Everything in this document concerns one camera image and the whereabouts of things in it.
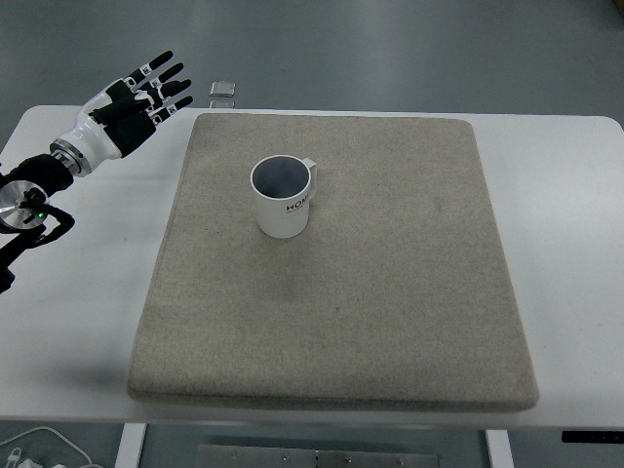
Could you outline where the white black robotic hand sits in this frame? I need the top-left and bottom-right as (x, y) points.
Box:
(50, 51), (193, 176)

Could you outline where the white cup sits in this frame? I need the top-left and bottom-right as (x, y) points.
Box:
(250, 155), (317, 239)

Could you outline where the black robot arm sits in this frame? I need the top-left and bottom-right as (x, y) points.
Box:
(1, 154), (75, 292)

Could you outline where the lower metal floor plate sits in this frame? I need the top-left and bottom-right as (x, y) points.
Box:
(209, 99), (235, 109)

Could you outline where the metal floor plate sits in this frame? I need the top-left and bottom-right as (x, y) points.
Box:
(209, 99), (235, 109)
(210, 81), (236, 98)

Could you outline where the upper metal floor plate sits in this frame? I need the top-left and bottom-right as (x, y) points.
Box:
(210, 81), (236, 98)

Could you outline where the left white table leg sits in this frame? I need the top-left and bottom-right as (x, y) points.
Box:
(113, 423), (147, 468)

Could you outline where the white table leg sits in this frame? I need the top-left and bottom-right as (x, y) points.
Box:
(113, 423), (147, 468)
(486, 429), (515, 468)

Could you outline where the beige felt mat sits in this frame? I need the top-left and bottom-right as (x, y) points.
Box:
(128, 113), (539, 412)

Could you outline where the right white table leg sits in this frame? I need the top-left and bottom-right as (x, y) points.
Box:
(486, 429), (515, 468)

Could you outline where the black table control panel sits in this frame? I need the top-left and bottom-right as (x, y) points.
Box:
(562, 430), (624, 445)

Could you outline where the white cable on floor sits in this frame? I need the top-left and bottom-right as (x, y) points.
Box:
(0, 425), (106, 468)

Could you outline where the grey metal base plate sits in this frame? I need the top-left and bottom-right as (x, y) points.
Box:
(194, 444), (440, 468)

